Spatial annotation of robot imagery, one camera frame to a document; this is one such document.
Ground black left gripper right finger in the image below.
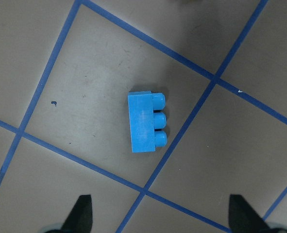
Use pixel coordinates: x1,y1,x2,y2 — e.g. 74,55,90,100
228,194,270,233

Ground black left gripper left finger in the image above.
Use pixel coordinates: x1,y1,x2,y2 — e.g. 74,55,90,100
62,195,93,233

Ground blue toy block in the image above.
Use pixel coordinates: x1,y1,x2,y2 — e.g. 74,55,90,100
128,91,167,153

